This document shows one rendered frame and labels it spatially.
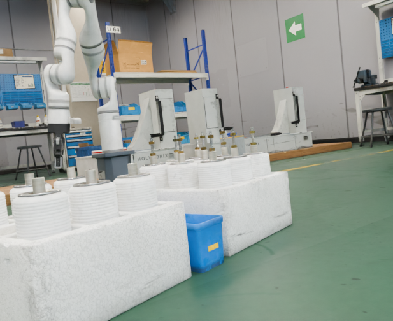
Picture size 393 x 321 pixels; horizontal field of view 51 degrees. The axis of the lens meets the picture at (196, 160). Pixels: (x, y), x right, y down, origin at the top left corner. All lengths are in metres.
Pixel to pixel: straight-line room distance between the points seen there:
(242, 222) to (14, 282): 0.63
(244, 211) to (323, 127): 6.01
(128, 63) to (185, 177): 5.56
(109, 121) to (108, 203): 1.00
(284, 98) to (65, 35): 3.76
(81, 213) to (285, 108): 4.28
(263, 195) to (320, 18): 6.12
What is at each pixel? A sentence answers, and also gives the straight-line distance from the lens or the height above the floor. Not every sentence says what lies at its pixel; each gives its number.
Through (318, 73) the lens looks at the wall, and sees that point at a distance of 7.19.
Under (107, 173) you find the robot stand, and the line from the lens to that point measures 1.81.
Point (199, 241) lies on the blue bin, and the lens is 1.01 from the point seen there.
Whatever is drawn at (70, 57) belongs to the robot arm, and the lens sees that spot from 1.54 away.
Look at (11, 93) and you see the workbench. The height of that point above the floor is 1.36.
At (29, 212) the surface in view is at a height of 0.23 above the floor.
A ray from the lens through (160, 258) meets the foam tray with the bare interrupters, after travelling 0.92.
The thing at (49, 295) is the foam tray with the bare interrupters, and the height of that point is 0.09.
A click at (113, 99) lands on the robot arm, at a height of 0.52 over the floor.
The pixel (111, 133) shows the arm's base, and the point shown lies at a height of 0.38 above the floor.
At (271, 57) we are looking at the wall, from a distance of 7.88.
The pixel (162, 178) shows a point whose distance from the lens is 1.31.
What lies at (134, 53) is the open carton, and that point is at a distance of 6.82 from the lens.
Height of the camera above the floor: 0.32
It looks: 3 degrees down
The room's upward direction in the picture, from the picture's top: 6 degrees counter-clockwise
